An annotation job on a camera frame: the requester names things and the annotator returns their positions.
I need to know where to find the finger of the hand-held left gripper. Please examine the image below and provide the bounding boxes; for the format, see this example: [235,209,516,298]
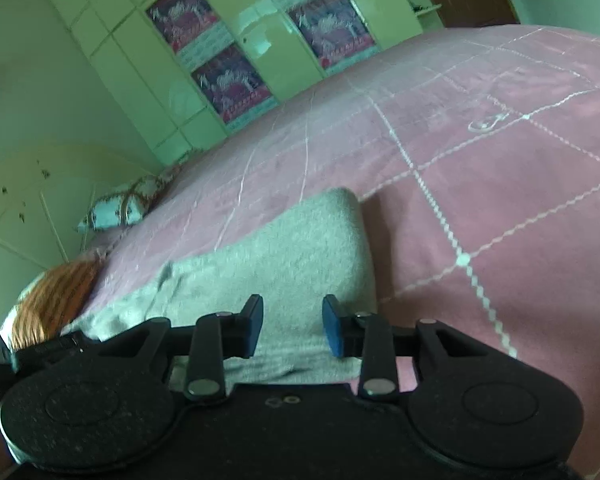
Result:
[10,334,88,370]

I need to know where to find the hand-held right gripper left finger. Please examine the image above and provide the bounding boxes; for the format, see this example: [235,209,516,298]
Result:
[97,294,265,404]

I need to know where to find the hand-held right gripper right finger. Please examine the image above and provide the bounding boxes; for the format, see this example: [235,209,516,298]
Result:
[322,294,493,403]

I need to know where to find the grey pants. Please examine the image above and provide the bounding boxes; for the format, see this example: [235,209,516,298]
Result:
[61,187,379,387]

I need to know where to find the orange striped pillow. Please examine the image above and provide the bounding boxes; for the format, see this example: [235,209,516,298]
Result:
[10,255,106,352]

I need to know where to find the cream headboard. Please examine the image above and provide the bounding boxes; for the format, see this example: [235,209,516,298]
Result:
[0,141,182,321]

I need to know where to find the bed with pink checked sheet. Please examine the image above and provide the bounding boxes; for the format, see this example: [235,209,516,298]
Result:
[75,24,600,480]

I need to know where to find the white glossy wardrobe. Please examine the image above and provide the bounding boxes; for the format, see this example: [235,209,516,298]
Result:
[40,0,447,167]

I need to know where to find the wall poster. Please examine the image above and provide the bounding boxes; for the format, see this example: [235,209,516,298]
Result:
[286,0,380,71]
[145,0,232,57]
[190,44,275,126]

